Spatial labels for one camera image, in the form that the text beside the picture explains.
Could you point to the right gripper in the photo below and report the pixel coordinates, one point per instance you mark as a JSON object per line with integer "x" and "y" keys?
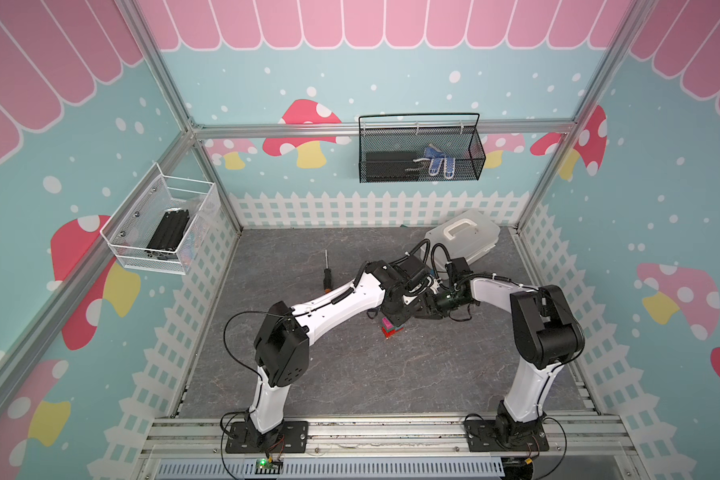
{"x": 434, "y": 314}

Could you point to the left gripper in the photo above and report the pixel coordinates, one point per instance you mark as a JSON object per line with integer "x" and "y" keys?
{"x": 397, "y": 319}

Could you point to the red lego brick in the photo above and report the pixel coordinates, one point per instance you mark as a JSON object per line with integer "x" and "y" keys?
{"x": 389, "y": 332}

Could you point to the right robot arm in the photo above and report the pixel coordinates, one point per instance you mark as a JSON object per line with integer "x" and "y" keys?
{"x": 546, "y": 335}

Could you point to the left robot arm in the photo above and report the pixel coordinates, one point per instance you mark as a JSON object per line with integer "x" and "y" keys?
{"x": 282, "y": 345}

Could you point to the white plastic storage box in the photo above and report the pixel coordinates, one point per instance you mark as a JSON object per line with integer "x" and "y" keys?
{"x": 470, "y": 235}

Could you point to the orange black screwdriver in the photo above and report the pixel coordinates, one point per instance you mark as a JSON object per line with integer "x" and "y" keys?
{"x": 327, "y": 274}

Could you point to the black box in black basket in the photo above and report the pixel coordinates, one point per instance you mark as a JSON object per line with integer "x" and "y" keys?
{"x": 390, "y": 166}

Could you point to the blue white item in basket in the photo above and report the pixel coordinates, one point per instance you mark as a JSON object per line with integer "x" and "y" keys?
{"x": 437, "y": 162}

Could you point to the green lit circuit board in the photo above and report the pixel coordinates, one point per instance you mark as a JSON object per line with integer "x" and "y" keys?
{"x": 267, "y": 466}

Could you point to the black item in white basket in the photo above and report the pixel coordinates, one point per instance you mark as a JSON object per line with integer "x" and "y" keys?
{"x": 168, "y": 235}

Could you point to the black wire mesh basket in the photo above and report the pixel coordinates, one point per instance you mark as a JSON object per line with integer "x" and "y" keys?
{"x": 455, "y": 133}

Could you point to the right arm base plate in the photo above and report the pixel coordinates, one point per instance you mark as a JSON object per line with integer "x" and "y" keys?
{"x": 480, "y": 437}

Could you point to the grey cable duct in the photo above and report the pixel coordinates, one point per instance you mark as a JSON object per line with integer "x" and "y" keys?
{"x": 336, "y": 468}

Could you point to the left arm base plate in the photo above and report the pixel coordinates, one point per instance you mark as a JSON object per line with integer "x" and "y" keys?
{"x": 288, "y": 437}

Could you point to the white wire mesh basket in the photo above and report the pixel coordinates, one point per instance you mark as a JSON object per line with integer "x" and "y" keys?
{"x": 129, "y": 230}

